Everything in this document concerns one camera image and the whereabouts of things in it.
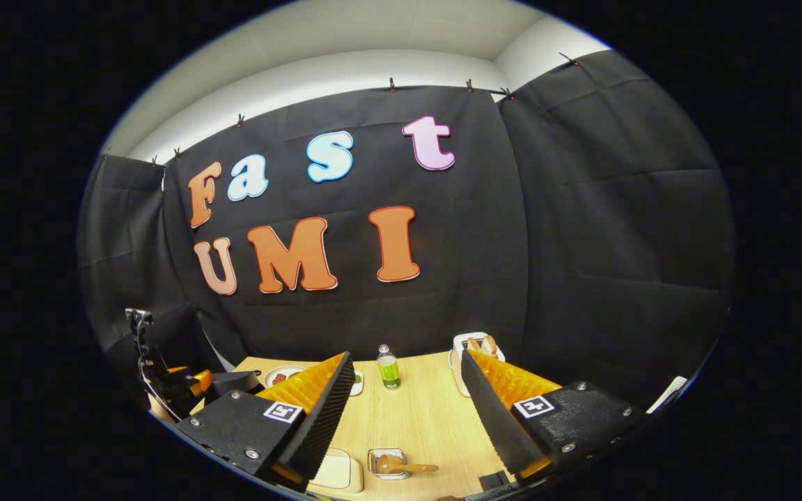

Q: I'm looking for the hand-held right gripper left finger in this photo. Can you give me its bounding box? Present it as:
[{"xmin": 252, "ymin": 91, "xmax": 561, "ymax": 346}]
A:
[{"xmin": 164, "ymin": 351, "xmax": 358, "ymax": 493}]

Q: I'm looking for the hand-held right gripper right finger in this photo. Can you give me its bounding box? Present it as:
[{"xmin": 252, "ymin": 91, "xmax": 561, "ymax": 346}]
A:
[{"xmin": 459, "ymin": 349, "xmax": 649, "ymax": 489}]

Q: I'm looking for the white square rice box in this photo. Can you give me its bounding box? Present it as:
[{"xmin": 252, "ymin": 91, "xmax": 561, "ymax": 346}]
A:
[{"xmin": 307, "ymin": 447, "xmax": 365, "ymax": 493}]

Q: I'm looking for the wooden spoon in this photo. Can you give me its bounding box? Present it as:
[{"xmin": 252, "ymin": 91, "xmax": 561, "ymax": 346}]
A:
[{"xmin": 375, "ymin": 454, "xmax": 439, "ymax": 477}]

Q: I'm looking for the white toaster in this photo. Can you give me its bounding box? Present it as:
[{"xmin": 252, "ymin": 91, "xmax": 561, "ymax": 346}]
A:
[{"xmin": 448, "ymin": 332, "xmax": 506, "ymax": 399}]

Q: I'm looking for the round plate with red food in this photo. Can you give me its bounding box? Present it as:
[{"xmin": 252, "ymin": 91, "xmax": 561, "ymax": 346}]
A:
[{"xmin": 264, "ymin": 365, "xmax": 308, "ymax": 388}]

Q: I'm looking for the green drink bottle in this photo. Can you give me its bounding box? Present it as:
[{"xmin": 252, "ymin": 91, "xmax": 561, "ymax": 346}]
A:
[{"xmin": 376, "ymin": 344, "xmax": 402, "ymax": 390}]

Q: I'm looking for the white board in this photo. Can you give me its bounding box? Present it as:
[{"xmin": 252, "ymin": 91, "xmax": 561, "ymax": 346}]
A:
[{"xmin": 648, "ymin": 376, "xmax": 689, "ymax": 415}]

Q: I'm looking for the black backdrop cloth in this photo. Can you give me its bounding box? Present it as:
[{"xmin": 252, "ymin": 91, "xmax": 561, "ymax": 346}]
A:
[{"xmin": 77, "ymin": 49, "xmax": 734, "ymax": 411}]

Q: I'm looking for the row of small backdrop clips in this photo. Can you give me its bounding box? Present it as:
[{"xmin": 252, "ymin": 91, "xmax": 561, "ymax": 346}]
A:
[{"xmin": 100, "ymin": 52, "xmax": 579, "ymax": 168}]

